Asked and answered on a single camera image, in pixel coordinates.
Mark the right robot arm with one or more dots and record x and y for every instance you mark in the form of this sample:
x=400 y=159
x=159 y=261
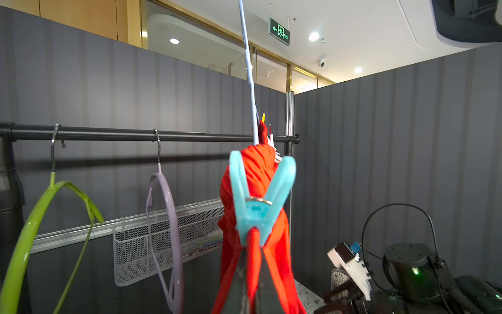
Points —
x=421 y=283

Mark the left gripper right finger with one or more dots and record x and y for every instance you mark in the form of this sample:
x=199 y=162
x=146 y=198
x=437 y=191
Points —
x=267 y=298

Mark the blue clothespin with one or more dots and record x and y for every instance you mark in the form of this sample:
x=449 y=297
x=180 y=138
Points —
x=254 y=212

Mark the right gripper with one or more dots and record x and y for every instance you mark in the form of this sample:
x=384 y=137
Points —
x=346 y=298

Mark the clear tube of sticks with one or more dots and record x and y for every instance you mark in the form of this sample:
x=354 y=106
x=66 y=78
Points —
x=338 y=277

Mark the light blue wire hanger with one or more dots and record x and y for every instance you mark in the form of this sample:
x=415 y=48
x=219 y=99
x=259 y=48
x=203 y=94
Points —
x=247 y=57

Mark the green plastic hanger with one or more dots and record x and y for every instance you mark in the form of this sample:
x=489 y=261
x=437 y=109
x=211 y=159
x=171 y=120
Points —
x=12 y=285

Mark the white wire wall basket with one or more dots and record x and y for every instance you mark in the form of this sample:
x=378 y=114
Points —
x=137 y=239

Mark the black clothes rack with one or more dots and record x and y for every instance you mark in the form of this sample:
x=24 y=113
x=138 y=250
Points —
x=11 y=188

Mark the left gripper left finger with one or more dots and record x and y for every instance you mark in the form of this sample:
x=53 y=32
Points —
x=237 y=300

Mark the red shorts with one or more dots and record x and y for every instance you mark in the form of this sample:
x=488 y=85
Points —
x=256 y=263

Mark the green exit sign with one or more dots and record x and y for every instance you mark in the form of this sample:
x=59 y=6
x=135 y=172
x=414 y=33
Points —
x=279 y=32

